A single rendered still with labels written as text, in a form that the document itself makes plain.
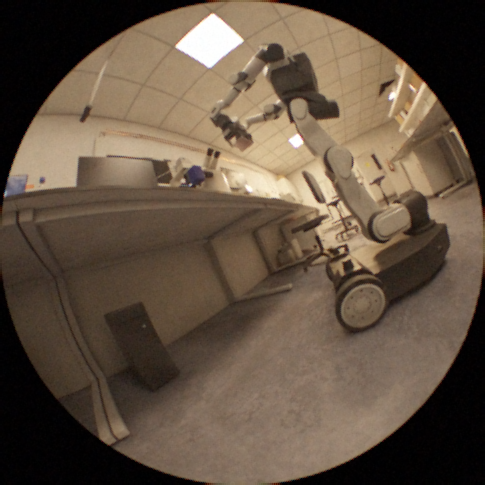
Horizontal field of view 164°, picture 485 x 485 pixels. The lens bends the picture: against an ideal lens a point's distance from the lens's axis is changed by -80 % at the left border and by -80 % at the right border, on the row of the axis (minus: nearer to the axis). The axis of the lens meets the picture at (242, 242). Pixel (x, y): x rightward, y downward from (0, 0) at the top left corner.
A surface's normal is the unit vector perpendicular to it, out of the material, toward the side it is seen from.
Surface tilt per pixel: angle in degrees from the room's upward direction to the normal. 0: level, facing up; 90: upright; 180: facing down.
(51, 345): 90
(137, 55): 180
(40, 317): 90
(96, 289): 90
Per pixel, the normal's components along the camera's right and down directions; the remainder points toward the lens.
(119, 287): 0.74, -0.37
